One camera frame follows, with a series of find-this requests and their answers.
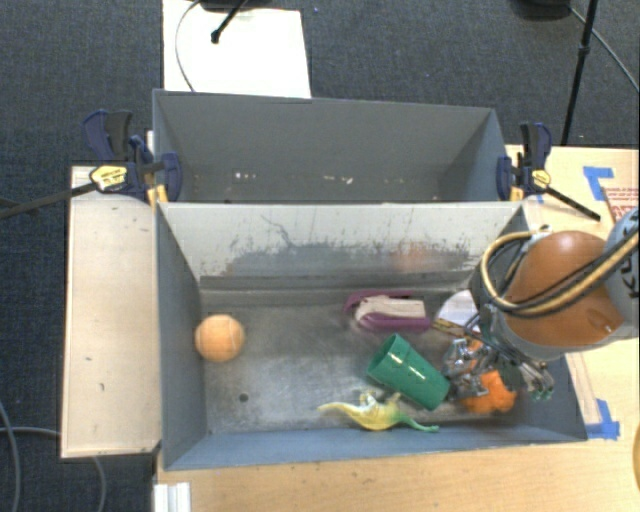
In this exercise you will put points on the orange ball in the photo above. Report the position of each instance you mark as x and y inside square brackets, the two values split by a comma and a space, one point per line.
[220, 338]

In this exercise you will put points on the purple and white stapler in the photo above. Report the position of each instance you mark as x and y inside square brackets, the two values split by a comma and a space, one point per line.
[387, 312]

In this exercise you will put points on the orange toy fruit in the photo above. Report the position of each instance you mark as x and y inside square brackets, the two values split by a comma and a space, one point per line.
[492, 397]

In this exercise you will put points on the grey metal bin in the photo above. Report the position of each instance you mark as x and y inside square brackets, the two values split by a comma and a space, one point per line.
[300, 380]

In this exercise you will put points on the yellow-green toy dinosaur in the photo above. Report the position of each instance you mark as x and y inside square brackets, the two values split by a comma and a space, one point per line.
[377, 416]

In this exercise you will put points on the green plastic cup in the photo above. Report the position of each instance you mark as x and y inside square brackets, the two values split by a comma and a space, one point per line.
[407, 372]

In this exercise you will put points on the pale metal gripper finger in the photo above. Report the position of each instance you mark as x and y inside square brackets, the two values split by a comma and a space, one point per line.
[470, 389]
[465, 357]

